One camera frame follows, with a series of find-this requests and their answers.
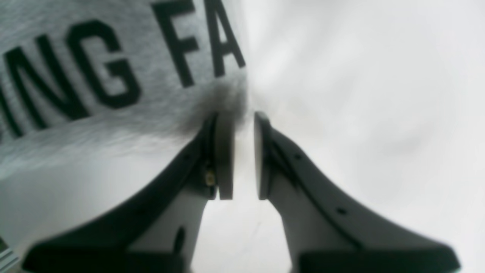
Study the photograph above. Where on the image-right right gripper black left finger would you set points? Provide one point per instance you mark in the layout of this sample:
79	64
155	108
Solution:
154	231

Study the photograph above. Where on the grey T-shirt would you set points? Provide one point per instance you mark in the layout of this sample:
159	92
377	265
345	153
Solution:
94	78

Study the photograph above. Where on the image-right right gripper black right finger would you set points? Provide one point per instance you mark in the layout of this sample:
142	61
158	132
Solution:
326	230

